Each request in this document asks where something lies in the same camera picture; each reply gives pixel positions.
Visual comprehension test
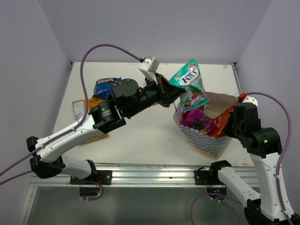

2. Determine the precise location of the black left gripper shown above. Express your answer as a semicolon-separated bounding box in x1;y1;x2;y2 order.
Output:
126;72;185;118

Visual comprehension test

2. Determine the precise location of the aluminium table frame rail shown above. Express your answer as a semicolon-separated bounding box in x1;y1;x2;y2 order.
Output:
30;62;258;188

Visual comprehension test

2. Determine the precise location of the blue checkered paper bag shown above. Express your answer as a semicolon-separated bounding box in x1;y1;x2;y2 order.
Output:
173;92;238;157

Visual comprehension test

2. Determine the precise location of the orange cream cassava chips bag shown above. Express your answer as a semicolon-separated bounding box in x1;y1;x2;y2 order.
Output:
208;106;233;138

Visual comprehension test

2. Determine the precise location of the pink snack bag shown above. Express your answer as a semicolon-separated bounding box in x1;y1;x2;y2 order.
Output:
182;105;209;120

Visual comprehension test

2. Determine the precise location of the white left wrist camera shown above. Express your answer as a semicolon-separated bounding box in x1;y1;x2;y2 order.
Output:
139;57;159;84

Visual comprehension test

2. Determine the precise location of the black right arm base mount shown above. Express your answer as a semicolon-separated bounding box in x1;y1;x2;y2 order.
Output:
194;167;224;186

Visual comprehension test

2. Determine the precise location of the orange yellow snack packet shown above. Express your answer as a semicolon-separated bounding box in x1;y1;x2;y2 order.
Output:
72;97;109;144

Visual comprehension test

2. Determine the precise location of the purple grape candy bag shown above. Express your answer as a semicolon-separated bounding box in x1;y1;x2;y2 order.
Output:
180;109;217;135

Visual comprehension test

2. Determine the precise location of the teal Fox's candy bag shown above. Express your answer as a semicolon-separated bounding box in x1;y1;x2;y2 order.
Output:
170;59;209;113

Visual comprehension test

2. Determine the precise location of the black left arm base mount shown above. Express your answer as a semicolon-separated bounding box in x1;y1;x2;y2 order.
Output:
70;170;113;185

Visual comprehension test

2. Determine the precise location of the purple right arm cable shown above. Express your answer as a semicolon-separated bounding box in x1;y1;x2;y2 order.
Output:
189;91;300;225

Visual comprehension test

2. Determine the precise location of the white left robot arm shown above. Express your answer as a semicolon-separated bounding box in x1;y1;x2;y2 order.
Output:
27;74;185;184

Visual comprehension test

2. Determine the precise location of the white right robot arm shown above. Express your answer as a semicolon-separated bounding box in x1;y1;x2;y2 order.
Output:
209;103;300;225

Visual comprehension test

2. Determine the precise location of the blue Doritos chip bag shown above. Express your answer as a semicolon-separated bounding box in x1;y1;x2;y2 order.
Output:
92;77;122;98

